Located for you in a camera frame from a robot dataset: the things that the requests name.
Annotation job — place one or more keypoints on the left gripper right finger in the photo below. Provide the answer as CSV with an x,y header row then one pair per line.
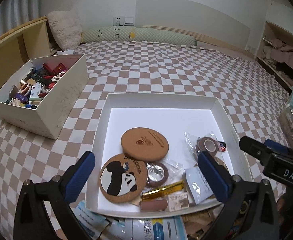
x,y
249,209

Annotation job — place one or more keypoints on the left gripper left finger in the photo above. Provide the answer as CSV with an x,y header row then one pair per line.
x,y
31,219

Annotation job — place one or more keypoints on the blue white sachet packet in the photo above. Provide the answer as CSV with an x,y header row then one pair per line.
x,y
94,224

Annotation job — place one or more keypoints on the small beige printed box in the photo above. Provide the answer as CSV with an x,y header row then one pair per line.
x,y
177,202

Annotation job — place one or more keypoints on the checkered bed sheet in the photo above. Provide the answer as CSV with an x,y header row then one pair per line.
x,y
251,97

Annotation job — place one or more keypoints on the gold foil stick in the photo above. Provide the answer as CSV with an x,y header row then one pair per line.
x,y
163,191

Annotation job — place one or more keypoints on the brown tape roll in bag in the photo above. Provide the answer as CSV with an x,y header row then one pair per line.
x,y
207,144

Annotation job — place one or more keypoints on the brown cylinder tube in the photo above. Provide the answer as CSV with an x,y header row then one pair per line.
x,y
153,205

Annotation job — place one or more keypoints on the brown tape roll centre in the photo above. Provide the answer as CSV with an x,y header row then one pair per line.
x,y
157,174

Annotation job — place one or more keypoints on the panda cork coaster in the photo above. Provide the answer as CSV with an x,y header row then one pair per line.
x,y
122,178

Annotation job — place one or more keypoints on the pile of pink clothes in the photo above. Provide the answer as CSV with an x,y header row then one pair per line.
x,y
280,52

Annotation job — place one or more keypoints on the wooden right shelf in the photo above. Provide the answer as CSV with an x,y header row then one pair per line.
x,y
281,71

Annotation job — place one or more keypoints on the white shallow tray box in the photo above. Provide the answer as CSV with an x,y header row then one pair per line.
x,y
181,119

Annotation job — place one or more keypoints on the deep cream storage box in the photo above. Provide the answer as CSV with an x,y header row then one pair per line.
x,y
41,94

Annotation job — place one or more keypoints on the plain round cork coaster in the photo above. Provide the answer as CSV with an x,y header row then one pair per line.
x,y
144,144

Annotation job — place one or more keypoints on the fluffy cream pillow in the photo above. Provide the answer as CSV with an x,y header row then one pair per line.
x,y
66,29

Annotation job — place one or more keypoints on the long green bolster pillow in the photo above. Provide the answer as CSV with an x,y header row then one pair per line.
x,y
130,34

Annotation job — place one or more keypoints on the grey window curtain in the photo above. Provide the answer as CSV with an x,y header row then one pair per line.
x,y
14,13

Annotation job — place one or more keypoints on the white wall socket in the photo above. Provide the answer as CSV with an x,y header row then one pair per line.
x,y
123,20

